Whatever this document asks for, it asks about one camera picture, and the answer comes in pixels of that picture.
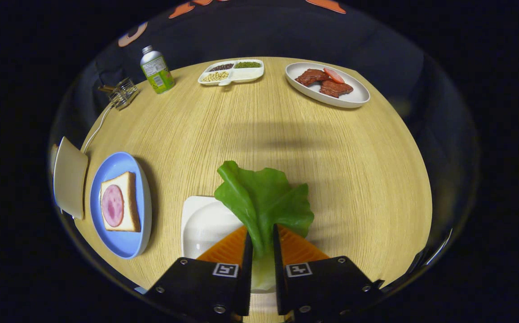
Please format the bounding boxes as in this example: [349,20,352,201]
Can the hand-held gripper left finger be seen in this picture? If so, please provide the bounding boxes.
[145,224,253,323]

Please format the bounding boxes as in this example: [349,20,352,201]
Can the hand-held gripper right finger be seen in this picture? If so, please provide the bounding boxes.
[272,223,385,323]

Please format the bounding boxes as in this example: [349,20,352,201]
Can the green lettuce leaf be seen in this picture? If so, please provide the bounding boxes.
[215,161,315,291]

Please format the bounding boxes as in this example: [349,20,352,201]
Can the white square plate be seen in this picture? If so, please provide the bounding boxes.
[181,196,276,294]

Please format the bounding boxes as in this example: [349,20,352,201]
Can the blue round plate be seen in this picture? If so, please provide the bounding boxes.
[90,152,152,259]

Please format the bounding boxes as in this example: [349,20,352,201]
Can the white bread slice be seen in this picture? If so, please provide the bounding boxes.
[100,171,141,232]

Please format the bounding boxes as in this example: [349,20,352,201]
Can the pink ham slice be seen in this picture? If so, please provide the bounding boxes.
[101,184,124,227]

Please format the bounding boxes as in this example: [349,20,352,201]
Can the white oval plate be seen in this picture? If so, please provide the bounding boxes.
[285,62,371,109]

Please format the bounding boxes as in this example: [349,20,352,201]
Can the brown meat slice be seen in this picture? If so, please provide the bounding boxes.
[295,69,330,87]
[319,80,354,98]

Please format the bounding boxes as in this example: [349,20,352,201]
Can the white toaster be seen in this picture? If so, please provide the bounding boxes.
[53,136,88,220]

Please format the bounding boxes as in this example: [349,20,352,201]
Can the white divided bean dish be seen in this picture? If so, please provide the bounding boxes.
[198,59,265,87]

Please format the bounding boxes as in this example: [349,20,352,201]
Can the pink sausage slice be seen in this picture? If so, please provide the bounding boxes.
[323,67,345,84]

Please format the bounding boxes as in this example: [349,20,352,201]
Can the green labelled metal bottle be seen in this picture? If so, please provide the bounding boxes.
[141,45,176,94]

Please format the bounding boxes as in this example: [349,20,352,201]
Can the black backdrop cloth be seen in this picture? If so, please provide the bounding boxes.
[48,0,480,252]

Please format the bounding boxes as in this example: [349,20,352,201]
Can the white toaster cable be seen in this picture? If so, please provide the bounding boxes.
[82,103,114,153]

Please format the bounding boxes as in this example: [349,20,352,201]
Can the wire utensil holder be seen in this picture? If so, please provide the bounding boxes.
[108,78,139,110]

